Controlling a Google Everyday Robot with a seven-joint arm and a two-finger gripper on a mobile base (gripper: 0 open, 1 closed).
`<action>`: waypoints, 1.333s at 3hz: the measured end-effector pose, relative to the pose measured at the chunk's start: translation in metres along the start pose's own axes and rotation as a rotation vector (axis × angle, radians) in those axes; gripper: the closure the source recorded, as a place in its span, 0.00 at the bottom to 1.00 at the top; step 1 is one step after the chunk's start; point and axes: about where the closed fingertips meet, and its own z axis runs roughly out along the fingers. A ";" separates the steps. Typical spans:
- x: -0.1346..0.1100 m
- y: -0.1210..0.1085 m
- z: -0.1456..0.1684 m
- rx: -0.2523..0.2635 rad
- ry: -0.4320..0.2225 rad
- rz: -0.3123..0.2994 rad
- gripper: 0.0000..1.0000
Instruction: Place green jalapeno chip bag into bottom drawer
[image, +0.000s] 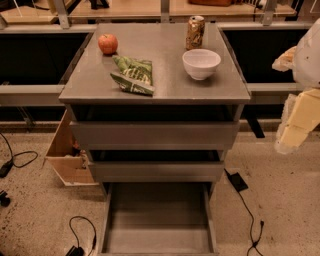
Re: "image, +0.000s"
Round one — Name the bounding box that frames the black power adapter right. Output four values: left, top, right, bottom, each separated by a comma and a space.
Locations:
224, 170, 264, 256

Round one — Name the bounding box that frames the black cable bottom left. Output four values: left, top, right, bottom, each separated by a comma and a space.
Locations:
65, 215, 98, 256

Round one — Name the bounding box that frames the open bottom grey drawer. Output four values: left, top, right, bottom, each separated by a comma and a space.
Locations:
97, 183, 219, 256

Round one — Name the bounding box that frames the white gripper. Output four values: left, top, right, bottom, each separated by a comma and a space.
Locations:
272, 19, 320, 154

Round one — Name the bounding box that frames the cardboard box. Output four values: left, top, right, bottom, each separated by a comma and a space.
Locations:
45, 111, 96, 186

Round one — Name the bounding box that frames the top grey drawer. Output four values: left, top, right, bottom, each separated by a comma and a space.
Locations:
70, 121, 239, 150

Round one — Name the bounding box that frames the golden drink can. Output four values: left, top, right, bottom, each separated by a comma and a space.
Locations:
186, 15, 205, 50

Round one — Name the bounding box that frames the grey metal drawer cabinet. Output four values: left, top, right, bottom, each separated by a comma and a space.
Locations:
58, 22, 252, 194

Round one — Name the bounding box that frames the black caster object left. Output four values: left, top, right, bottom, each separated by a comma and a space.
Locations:
0, 190, 11, 207

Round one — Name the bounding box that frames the green jalapeno chip bag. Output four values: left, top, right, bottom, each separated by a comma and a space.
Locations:
110, 55, 155, 96

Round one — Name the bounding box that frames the middle grey drawer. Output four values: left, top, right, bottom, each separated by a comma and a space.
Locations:
89, 161, 224, 182

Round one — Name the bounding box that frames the red apple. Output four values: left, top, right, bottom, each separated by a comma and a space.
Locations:
98, 34, 118, 55

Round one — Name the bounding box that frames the black cable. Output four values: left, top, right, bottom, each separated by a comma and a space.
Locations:
65, 215, 98, 256
0, 132, 39, 179

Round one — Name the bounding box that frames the white ceramic bowl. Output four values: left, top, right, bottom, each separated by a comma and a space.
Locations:
182, 49, 221, 80

